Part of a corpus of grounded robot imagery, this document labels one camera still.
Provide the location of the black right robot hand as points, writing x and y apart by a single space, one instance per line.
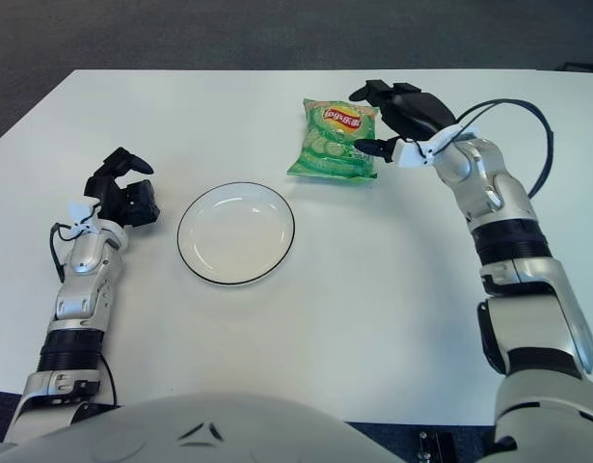
416 113

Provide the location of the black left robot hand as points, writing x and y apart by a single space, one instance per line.
132 202

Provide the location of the green potato chip bag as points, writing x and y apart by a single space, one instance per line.
334 159

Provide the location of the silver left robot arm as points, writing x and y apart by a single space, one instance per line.
84 270

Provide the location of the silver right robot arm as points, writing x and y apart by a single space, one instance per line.
532 299

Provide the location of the white plate with black rim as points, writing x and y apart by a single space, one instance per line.
235 236

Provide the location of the grey robot torso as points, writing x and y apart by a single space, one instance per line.
204 434

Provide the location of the black metal stand base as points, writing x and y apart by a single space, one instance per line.
436 448

